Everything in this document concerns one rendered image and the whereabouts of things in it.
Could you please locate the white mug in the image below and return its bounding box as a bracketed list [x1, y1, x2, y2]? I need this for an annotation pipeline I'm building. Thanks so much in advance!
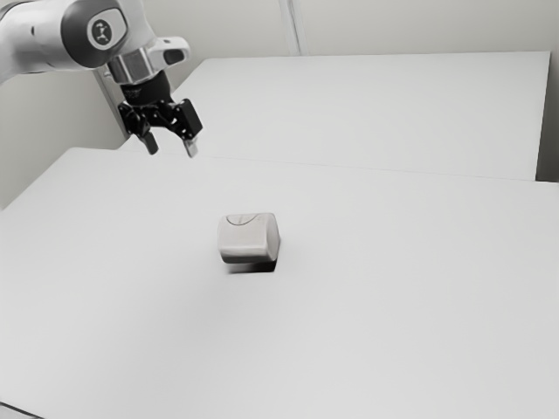
[217, 212, 280, 264]

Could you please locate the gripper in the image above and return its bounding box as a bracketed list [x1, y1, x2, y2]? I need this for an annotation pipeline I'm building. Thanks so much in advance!
[117, 72, 204, 159]

